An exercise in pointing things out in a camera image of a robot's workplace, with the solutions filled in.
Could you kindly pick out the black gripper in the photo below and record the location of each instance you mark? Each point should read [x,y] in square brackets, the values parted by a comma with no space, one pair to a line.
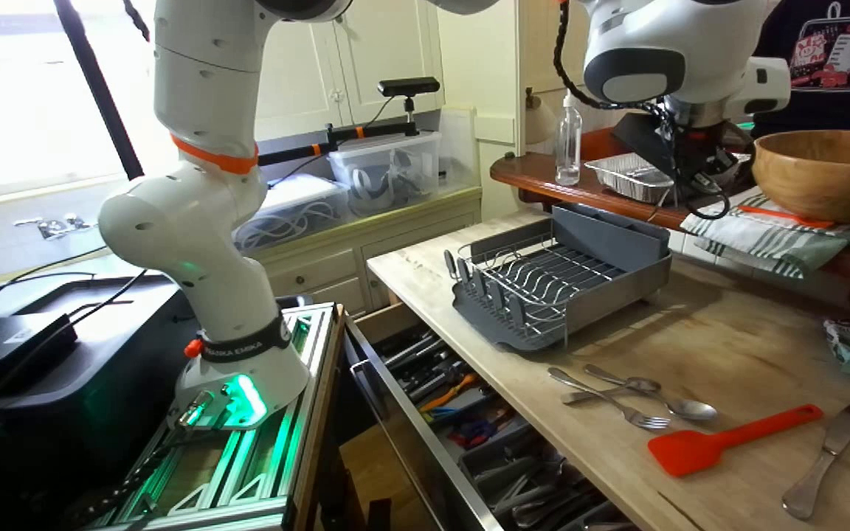
[679,149]

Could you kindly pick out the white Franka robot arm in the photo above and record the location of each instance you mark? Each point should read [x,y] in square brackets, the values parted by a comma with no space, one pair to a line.
[219,247]

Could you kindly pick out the grey dish drying rack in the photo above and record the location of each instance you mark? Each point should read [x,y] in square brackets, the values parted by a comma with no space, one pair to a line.
[552,284]

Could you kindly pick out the open cutlery drawer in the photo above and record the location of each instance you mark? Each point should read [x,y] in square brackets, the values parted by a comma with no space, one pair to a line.
[485,444]

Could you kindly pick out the covered aluminium foil tray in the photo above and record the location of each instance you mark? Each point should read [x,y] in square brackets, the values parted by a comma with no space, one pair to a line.
[632,177]

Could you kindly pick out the wooden bowl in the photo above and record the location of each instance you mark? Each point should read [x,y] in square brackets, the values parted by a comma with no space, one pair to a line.
[824,177]

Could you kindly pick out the dark wooden shelf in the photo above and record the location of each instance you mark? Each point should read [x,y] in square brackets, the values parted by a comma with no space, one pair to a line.
[563,186]

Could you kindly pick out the clear hand sanitizer bottle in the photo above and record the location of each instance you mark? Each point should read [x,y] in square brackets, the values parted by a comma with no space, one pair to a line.
[570,149]

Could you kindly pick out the person in black shirt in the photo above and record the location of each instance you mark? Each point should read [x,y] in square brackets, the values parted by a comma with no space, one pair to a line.
[840,61]

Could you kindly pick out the red silicone spatula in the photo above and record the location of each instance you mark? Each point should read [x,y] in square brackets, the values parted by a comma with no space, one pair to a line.
[710,447]

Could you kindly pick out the silver butter knife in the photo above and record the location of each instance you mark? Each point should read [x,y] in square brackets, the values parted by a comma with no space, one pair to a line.
[824,461]

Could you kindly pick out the clear plastic storage box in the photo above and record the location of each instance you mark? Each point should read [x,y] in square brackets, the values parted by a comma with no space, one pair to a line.
[386,173]

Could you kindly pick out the cream drawer cabinet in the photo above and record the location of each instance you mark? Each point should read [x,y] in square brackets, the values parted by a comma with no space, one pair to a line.
[347,260]

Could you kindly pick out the black diagonal pole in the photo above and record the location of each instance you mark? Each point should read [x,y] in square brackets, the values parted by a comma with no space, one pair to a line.
[101,92]

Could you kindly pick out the large black equipment box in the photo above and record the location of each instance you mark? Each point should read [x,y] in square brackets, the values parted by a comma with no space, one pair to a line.
[82,413]

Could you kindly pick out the bright window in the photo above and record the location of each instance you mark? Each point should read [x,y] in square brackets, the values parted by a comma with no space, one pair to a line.
[21,98]

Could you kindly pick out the small black flat device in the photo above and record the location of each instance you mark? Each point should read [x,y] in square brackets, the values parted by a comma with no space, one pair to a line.
[6,350]

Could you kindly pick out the black stereo camera bar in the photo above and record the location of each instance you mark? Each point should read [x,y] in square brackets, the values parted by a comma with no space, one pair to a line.
[412,86]

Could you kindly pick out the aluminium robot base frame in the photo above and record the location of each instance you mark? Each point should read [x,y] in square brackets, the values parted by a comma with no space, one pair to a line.
[238,461]

